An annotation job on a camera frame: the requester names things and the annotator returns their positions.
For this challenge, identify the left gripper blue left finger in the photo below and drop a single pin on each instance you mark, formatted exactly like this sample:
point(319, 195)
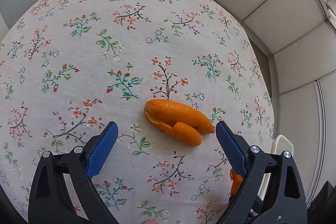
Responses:
point(50, 201)

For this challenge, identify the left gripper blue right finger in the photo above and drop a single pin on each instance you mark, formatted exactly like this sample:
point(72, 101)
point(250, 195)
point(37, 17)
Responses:
point(271, 190)

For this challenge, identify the white plastic trash bin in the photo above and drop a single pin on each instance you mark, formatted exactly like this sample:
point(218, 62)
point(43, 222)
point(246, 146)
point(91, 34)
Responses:
point(279, 145)

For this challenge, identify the small orange peel piece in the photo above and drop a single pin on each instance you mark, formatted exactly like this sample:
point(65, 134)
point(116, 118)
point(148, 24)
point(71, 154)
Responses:
point(236, 182)

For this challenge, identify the floral tablecloth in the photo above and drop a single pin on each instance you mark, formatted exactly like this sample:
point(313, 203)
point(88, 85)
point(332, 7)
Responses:
point(69, 67)

